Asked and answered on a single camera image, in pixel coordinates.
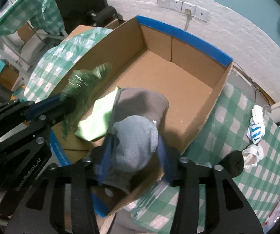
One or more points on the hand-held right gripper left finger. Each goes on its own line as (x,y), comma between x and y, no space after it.
(105,157)

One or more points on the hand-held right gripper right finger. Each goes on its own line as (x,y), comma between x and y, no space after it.
(165,160)

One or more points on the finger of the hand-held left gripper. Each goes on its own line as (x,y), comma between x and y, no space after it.
(44,103)
(57,114)

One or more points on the grey blue sock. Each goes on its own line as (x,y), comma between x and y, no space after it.
(132,146)

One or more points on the green bubble wrap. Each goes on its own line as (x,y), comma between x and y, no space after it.
(81,87)

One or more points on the light green cloth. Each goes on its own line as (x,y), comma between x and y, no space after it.
(98,119)

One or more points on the grey cloth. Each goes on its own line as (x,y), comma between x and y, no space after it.
(142,104)

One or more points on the blue-edged cardboard box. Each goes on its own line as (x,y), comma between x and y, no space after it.
(179,78)

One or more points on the metal rack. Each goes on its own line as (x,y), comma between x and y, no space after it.
(27,46)

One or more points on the black rolled sock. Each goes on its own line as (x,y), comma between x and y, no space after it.
(234,163)

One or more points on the green checked tablecloth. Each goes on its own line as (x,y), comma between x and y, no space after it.
(227,117)

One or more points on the brown cardboard carton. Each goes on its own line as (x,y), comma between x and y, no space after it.
(81,29)

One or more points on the cream white rolled sock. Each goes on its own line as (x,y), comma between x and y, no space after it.
(252,154)

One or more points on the blue striped rolled sock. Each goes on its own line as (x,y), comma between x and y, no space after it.
(254,130)

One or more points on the green checked plastic cover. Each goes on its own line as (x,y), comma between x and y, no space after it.
(25,9)

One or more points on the black cylindrical device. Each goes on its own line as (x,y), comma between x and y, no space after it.
(103,14)

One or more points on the white wall socket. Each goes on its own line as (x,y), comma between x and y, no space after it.
(175,3)
(188,6)
(163,0)
(201,12)

